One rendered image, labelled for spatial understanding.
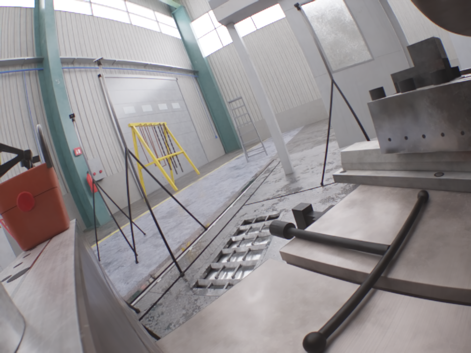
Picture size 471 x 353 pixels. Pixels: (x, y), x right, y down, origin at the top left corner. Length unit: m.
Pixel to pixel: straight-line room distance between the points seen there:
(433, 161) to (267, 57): 13.31
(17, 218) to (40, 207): 0.05
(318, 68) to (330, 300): 2.68
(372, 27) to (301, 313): 3.03
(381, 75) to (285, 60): 11.00
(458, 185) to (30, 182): 1.12
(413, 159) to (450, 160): 0.17
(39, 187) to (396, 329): 0.68
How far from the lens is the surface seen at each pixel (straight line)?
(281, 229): 0.85
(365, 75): 2.97
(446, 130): 0.83
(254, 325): 0.57
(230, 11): 3.26
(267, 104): 3.06
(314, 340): 0.44
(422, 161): 0.99
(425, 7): 0.54
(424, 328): 0.49
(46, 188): 0.44
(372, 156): 1.12
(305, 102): 13.30
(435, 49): 0.92
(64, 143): 7.19
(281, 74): 13.60
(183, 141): 11.28
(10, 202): 0.45
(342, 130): 2.93
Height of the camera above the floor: 0.71
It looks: 9 degrees down
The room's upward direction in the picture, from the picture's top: 22 degrees counter-clockwise
